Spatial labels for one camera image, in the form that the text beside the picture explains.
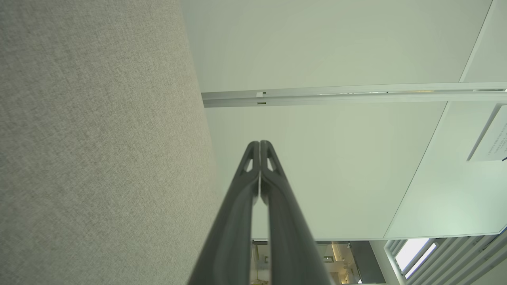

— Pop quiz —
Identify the white paper notice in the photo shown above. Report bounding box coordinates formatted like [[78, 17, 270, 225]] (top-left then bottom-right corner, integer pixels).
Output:
[[467, 104, 507, 162]]

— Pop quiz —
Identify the aluminium wall rail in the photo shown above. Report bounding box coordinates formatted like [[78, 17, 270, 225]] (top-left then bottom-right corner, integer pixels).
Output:
[[201, 82, 507, 108]]

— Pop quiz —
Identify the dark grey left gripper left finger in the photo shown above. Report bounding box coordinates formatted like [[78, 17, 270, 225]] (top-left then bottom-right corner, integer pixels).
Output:
[[188, 141, 261, 285]]

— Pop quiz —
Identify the window with slatted blinds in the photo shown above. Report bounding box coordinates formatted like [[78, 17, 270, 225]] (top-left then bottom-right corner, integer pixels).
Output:
[[383, 228, 507, 285]]

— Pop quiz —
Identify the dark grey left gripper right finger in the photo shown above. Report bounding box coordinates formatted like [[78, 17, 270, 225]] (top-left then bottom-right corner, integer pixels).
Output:
[[259, 140, 334, 285]]

